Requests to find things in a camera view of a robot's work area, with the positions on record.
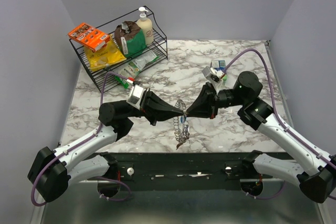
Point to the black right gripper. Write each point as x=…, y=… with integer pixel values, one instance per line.
x=206, y=105

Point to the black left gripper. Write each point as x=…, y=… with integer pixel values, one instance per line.
x=155, y=109

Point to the metal disc with key rings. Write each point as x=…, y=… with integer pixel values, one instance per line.
x=181, y=125

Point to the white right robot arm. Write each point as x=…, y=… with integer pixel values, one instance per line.
x=313, y=169

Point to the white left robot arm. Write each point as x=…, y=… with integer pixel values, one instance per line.
x=52, y=171

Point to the green white snack packet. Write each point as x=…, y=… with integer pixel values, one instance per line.
x=136, y=65

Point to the blue green small box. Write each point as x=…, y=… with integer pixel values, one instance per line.
x=220, y=67

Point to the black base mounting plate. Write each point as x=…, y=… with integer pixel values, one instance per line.
x=182, y=171

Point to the yellow chips bag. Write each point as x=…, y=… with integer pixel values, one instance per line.
x=108, y=55

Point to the brown and green bag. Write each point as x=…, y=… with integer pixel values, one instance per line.
x=130, y=39

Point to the cream pump lotion bottle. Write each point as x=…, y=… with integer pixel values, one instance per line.
x=146, y=25

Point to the orange snack box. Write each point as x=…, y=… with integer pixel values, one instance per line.
x=89, y=36

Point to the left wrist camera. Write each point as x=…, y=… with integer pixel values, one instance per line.
x=135, y=96

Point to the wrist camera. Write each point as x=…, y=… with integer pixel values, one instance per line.
x=215, y=77
x=135, y=96

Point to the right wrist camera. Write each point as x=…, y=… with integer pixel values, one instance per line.
x=215, y=77

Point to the black wire shelf rack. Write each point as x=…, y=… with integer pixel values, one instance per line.
x=106, y=79

